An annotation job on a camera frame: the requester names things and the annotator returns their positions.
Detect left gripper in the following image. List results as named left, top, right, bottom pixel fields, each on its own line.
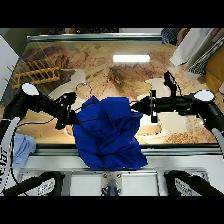
left=54, top=105, right=81, bottom=131

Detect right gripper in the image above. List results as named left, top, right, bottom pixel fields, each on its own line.
left=146, top=89, right=175, bottom=124

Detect blue shirt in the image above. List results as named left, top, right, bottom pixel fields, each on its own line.
left=72, top=95, right=149, bottom=171

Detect light blue garment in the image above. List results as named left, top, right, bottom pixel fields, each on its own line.
left=11, top=133, right=37, bottom=168

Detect wooden peg rack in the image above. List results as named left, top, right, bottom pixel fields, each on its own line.
left=3, top=59, right=63, bottom=90

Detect striped garment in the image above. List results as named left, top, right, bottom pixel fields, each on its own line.
left=184, top=31, right=224, bottom=80

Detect brown cardboard box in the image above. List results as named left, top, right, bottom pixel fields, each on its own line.
left=204, top=45, right=224, bottom=96

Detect dark checked garment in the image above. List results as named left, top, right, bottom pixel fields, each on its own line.
left=160, top=27, right=183, bottom=46

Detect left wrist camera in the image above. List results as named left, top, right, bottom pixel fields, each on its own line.
left=54, top=91, right=78, bottom=107

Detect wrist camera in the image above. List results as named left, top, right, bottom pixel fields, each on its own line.
left=54, top=91, right=78, bottom=107
left=162, top=70, right=182, bottom=98

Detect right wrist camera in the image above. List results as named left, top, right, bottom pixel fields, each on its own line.
left=162, top=70, right=182, bottom=98

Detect black cable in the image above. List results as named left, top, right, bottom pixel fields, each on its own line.
left=14, top=117, right=57, bottom=129

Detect silver frame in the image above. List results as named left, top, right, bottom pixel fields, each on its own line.
left=13, top=32, right=224, bottom=197

